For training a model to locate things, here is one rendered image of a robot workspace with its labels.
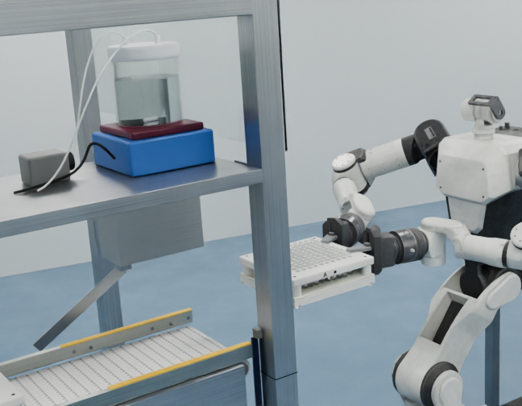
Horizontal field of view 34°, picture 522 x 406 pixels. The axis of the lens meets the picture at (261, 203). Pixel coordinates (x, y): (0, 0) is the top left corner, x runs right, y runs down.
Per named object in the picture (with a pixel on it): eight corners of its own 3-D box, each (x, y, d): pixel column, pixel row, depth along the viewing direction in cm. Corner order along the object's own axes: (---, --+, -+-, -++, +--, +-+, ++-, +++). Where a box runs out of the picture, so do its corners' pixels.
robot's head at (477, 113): (476, 126, 246) (476, 96, 244) (503, 130, 238) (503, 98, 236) (460, 130, 243) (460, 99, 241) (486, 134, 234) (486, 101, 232)
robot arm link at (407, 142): (410, 154, 272) (452, 140, 267) (415, 176, 266) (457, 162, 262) (399, 132, 263) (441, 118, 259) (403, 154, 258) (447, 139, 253)
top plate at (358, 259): (293, 287, 198) (292, 279, 197) (238, 263, 218) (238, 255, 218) (374, 263, 210) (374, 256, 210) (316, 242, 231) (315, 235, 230)
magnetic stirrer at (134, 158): (170, 150, 202) (167, 112, 200) (216, 162, 185) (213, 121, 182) (91, 163, 192) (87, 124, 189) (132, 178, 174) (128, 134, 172)
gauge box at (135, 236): (183, 237, 212) (176, 159, 207) (204, 246, 203) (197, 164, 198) (101, 256, 200) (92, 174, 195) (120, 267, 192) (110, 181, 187)
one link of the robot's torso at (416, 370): (405, 400, 255) (486, 274, 264) (448, 423, 240) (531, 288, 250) (377, 376, 247) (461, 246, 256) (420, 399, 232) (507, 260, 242)
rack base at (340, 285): (294, 308, 199) (294, 298, 199) (240, 282, 219) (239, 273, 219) (375, 283, 212) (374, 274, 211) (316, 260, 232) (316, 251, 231)
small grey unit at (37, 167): (68, 174, 183) (64, 146, 181) (80, 179, 177) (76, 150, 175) (20, 182, 177) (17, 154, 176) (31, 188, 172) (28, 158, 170)
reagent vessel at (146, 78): (165, 115, 196) (158, 32, 191) (198, 122, 183) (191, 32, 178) (103, 124, 188) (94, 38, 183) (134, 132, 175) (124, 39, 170)
